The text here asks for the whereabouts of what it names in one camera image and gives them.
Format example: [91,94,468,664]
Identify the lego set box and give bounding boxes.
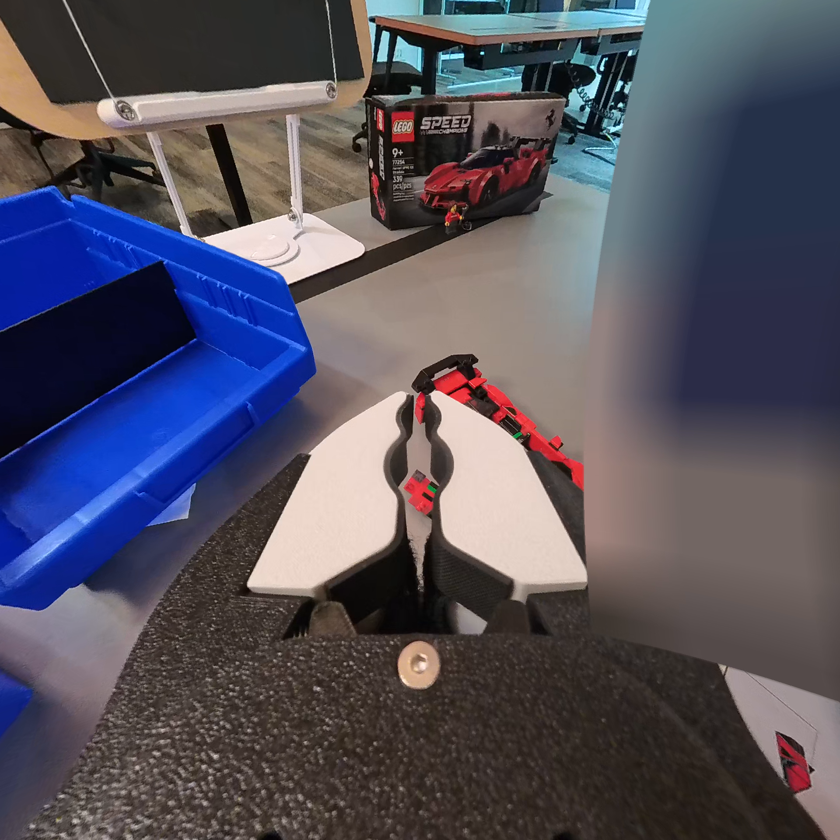
[364,90,565,232]

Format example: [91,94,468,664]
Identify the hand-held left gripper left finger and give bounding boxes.
[246,390,421,618]

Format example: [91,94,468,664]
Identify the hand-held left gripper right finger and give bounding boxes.
[424,392,589,620]

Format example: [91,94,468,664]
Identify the red black green lego assembly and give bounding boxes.
[403,470,442,515]

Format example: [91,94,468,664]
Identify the red lego car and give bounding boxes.
[411,352,588,493]

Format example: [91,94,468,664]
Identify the lego instruction booklet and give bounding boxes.
[720,663,840,840]

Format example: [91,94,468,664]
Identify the black bin divider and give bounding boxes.
[0,260,198,454]

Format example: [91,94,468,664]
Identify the black office chair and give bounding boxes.
[558,59,634,148]
[352,59,424,130]

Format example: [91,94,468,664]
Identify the blue plastic bin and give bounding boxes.
[0,187,317,611]
[0,672,35,739]

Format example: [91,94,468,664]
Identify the white stand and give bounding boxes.
[99,82,367,287]

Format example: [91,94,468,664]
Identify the white paper slip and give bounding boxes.
[147,482,198,526]

